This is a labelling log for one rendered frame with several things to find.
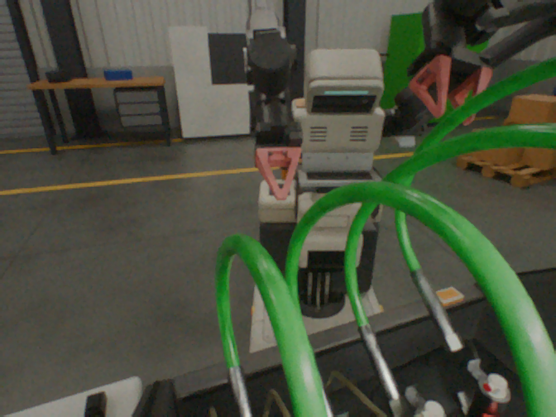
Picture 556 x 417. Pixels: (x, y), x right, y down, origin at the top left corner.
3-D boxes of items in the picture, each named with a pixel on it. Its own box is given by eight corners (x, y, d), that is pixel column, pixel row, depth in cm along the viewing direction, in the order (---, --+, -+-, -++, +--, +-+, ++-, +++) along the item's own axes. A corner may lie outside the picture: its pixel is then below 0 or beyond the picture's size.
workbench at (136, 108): (48, 155, 460) (22, 73, 413) (63, 141, 520) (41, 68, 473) (173, 146, 498) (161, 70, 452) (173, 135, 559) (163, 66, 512)
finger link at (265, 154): (259, 195, 48) (255, 136, 51) (257, 210, 55) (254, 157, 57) (306, 193, 49) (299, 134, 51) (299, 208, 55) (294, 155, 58)
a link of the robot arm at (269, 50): (294, 55, 60) (245, 59, 60) (296, -4, 49) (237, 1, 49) (302, 114, 57) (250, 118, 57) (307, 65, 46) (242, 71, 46)
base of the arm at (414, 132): (422, 110, 110) (384, 111, 109) (433, 98, 102) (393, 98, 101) (424, 136, 108) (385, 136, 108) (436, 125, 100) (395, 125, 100)
